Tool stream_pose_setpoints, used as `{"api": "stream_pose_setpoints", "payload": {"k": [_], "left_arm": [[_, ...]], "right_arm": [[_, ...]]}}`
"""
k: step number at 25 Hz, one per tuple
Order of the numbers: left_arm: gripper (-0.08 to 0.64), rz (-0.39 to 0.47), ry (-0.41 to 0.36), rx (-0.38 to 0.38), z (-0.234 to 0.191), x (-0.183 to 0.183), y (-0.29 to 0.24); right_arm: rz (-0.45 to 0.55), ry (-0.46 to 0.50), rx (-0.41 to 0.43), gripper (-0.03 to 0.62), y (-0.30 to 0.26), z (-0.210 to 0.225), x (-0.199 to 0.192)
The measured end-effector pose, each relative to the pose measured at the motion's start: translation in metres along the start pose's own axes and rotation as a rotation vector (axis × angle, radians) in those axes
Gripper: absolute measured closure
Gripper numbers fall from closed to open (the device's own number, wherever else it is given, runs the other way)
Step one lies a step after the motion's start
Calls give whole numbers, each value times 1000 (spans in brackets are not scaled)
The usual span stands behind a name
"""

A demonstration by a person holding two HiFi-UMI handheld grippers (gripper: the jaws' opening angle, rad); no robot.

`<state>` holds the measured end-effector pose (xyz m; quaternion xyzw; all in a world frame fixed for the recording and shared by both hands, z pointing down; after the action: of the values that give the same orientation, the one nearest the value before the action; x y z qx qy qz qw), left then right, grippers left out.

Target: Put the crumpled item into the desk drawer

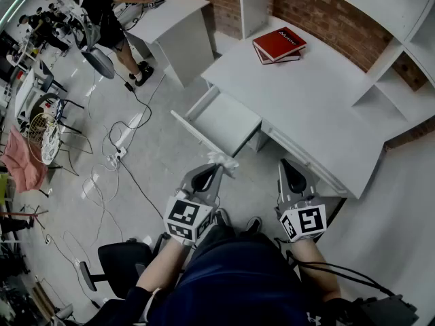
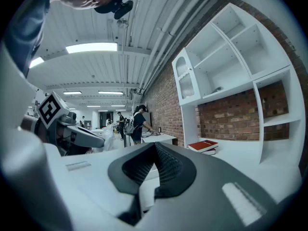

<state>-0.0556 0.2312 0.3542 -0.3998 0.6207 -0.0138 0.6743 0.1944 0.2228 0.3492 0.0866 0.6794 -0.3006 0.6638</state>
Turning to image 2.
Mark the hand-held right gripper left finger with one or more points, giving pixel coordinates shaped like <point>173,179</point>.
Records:
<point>96,177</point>

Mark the black head-mounted camera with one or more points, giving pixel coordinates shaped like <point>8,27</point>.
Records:
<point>122,8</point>

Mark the white mesh cabinet door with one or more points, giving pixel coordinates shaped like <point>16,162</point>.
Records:
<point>185,78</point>

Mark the white ceiling pipes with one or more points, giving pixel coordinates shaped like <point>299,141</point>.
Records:
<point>168,32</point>

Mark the dark red book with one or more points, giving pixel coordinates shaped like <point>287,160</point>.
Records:
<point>211,151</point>

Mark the white curved desk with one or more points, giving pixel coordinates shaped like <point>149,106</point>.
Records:
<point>163,137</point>

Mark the person's left forearm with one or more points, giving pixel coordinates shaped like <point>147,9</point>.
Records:
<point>29,124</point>

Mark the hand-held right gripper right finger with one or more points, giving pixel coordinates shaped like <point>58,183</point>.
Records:
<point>204,201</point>

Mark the grey crumpled cloth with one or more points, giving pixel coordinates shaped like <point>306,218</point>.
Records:
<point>218,89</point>

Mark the ceiling light panel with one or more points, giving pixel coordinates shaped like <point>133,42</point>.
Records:
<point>91,47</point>
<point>36,62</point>

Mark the white shelf unit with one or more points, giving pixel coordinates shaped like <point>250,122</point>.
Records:
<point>269,56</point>

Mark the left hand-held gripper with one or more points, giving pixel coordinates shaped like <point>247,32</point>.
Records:
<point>51,109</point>

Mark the spare grey gripper set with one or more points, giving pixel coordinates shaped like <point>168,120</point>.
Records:
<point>151,133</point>

